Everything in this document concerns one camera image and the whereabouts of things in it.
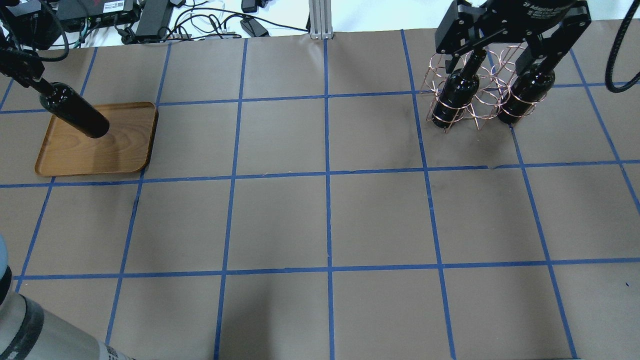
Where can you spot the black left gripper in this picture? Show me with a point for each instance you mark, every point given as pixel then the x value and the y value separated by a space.
pixel 14 61

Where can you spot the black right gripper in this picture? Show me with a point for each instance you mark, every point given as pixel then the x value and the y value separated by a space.
pixel 520 14

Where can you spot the dark wine bottle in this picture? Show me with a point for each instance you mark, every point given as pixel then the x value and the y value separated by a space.
pixel 63 101
pixel 527 90
pixel 458 91

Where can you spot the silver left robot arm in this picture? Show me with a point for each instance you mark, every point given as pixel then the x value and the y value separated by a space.
pixel 28 331

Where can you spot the wooden tray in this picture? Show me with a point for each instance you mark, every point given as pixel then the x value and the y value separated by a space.
pixel 126 147

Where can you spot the black power brick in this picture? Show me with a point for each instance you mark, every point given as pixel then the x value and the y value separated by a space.
pixel 154 20

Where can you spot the black power adapter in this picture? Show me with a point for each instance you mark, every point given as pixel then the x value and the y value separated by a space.
pixel 253 28

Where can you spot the copper wire bottle basket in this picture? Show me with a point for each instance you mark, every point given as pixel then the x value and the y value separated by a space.
pixel 498 70

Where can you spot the black network switch box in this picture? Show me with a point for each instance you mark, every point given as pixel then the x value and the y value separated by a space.
pixel 74 15

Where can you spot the aluminium frame post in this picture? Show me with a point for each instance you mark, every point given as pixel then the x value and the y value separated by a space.
pixel 320 20

